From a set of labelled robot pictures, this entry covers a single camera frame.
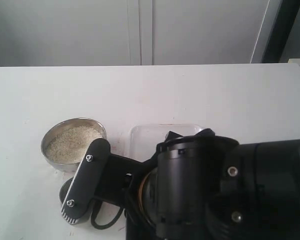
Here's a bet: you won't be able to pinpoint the small steel cup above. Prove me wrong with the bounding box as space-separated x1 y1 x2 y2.
59 177 73 204

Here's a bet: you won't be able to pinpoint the dark vertical post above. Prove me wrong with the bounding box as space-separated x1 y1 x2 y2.
261 0 300 64

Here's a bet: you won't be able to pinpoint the steel bowl of rice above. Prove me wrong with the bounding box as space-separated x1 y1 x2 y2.
41 117 107 173

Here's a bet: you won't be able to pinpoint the white plastic tray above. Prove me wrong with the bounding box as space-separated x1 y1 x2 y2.
124 124 204 162

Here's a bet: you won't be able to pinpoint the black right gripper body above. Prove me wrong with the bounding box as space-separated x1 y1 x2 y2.
89 152 159 240

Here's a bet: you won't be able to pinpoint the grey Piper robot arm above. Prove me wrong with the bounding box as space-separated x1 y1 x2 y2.
88 128 300 240

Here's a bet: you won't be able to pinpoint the white cabinet doors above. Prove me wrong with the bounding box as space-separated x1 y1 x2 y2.
0 0 282 67

